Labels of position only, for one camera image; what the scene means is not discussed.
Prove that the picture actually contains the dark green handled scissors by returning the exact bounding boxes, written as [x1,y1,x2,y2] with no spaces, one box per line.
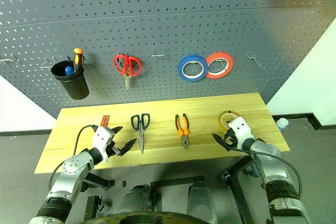
[130,113,152,155]

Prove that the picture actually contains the dark rounded robot shape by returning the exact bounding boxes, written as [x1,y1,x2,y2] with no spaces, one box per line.
[187,180,219,224]
[122,184,156,214]

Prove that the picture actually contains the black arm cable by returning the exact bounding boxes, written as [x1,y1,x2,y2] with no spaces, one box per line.
[227,146,303,201]
[48,124,98,191]

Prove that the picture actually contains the black plastic cup holder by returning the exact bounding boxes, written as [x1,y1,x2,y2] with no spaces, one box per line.
[50,60,90,101]

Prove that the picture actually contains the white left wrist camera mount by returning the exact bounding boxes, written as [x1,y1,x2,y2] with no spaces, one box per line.
[92,126,116,164]

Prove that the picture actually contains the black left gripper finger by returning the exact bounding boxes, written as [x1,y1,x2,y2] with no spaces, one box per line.
[110,126,124,138]
[119,137,138,157]

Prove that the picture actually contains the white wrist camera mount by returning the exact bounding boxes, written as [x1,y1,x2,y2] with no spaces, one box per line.
[227,117,255,146]
[92,126,116,164]

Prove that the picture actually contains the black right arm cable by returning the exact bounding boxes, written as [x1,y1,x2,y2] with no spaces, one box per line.
[227,146,303,201]

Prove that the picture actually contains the yellow transparent tape roll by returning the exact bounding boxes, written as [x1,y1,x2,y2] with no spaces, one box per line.
[218,110,243,132]

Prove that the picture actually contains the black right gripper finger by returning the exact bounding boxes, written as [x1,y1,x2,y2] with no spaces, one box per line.
[212,133,232,153]

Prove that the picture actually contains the grey pegboard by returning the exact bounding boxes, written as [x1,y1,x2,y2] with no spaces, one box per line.
[0,0,336,120]

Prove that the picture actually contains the dark curved robot rim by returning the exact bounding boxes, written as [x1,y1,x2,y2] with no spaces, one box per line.
[83,210,211,224]

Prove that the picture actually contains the red handled scissors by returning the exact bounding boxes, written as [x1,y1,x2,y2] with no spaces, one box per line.
[113,54,143,91]

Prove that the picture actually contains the red handled screwdriver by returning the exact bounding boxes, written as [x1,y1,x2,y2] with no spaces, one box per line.
[100,114,111,128]

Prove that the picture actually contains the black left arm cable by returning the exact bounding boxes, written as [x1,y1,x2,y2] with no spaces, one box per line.
[48,124,98,191]

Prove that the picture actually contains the red tape roll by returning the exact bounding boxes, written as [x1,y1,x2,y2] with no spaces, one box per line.
[205,51,235,80]

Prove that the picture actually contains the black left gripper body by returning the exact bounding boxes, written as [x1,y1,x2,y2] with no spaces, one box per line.
[106,141,126,158]

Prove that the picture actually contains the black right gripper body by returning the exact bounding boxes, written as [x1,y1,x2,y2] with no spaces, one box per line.
[223,127,238,149]

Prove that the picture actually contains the blue tape roll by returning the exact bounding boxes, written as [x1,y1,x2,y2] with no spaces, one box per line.
[177,54,208,82]

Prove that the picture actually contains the orange black handled screwdriver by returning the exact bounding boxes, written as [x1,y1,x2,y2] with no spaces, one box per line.
[72,48,85,73]

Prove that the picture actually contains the small blue capped bottle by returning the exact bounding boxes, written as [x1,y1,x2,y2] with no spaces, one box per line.
[276,118,290,132]

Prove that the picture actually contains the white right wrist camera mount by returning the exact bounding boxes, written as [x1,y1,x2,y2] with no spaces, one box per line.
[227,117,255,146]

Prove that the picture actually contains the black metal table frame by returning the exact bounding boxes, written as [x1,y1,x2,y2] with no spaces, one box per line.
[82,155,261,224]

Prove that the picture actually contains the orange handled pliers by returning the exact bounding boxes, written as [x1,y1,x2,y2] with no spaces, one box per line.
[174,113,191,150]

